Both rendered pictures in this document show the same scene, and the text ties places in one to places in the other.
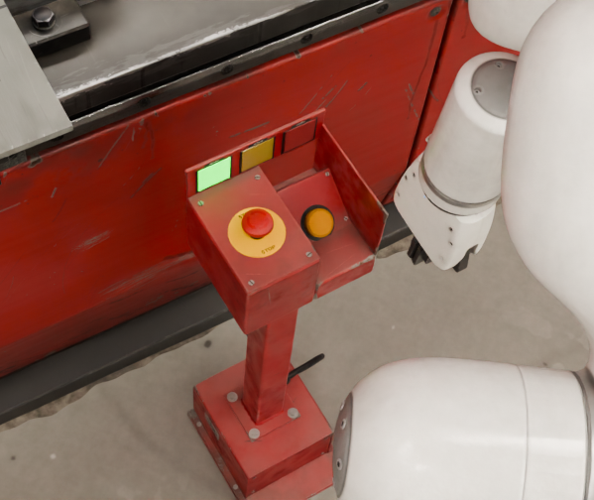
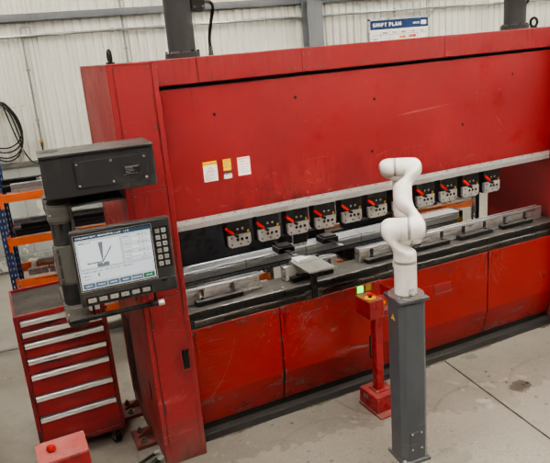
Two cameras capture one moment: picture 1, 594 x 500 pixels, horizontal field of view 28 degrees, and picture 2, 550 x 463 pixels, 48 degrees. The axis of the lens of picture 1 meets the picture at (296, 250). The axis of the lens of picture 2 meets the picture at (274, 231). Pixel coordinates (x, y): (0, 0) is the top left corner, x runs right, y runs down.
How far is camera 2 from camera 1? 287 cm
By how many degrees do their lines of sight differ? 45
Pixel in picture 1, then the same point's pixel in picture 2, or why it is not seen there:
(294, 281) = (378, 304)
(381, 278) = not seen: hidden behind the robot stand
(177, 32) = (349, 271)
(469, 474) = (394, 220)
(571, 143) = (398, 191)
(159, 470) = (353, 412)
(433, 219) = not seen: hidden behind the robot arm
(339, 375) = not seen: hidden behind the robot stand
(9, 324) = (315, 355)
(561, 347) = (463, 386)
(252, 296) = (370, 304)
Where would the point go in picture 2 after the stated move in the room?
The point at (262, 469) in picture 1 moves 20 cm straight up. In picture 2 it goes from (380, 398) to (379, 369)
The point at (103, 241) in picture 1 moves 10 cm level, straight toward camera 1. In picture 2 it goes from (336, 330) to (340, 337)
